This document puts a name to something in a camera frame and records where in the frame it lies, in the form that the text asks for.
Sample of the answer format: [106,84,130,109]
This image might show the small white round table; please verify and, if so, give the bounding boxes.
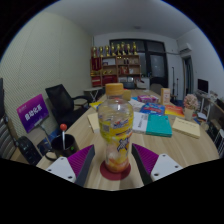
[83,86,103,101]

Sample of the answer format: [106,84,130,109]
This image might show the white round stool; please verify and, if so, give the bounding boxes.
[214,128,224,158]

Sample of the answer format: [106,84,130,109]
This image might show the pink flat box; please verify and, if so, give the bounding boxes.
[137,94,160,104]

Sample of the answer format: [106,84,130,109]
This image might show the white paper stack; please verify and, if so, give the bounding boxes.
[128,98,146,113]

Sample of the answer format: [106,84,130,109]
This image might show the purple sign board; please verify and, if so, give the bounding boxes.
[16,93,50,134]

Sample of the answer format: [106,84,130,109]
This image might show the pink flowers in white pot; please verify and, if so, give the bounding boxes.
[182,93,200,121]

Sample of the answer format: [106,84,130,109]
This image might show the red-tipped stir stick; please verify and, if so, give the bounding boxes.
[59,123,68,150]

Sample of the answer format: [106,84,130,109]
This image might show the wooden side desk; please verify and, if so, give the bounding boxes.
[196,91,224,134]

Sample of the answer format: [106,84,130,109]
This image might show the grey striped chair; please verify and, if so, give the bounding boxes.
[0,78,18,161]

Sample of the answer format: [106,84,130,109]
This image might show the flat round red coaster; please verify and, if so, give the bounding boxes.
[99,160,132,182]

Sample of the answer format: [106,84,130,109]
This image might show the orange book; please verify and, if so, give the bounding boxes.
[164,104,185,118]

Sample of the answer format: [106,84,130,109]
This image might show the white wall air conditioner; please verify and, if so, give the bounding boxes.
[178,42,194,56]

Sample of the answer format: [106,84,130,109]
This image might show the black dotted mug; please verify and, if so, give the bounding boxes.
[44,133,80,162]

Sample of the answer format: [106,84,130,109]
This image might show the yellow-labelled clear drink bottle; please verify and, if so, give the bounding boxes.
[97,82,135,174]

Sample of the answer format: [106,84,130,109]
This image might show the tan notebook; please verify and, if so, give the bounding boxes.
[86,112,101,134]

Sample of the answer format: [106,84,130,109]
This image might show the wooden shelf unit with trophies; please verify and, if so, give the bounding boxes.
[89,41,142,88]

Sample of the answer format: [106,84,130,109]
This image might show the white printed booklet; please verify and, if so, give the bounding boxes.
[132,111,150,134]

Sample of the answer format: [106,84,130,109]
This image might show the black computer monitor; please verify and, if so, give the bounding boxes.
[197,78,210,94]

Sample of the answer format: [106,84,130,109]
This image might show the blue snack packet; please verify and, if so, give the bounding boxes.
[139,102,167,116]

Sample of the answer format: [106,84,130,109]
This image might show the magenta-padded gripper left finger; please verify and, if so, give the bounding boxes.
[44,143,96,188]

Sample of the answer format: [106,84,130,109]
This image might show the black office chair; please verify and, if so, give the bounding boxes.
[44,83,90,129]

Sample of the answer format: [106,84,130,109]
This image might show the black-framed glass door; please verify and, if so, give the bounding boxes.
[109,38,169,89]

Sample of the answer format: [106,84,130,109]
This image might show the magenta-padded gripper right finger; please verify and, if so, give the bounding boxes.
[131,143,184,186]

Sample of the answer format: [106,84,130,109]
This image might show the yellow gift box red ribbon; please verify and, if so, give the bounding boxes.
[121,89,132,102]

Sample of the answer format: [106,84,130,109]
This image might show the small upright orange carton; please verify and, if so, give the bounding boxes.
[160,87,172,106]

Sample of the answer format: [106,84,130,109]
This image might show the teal book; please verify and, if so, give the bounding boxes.
[145,113,174,138]

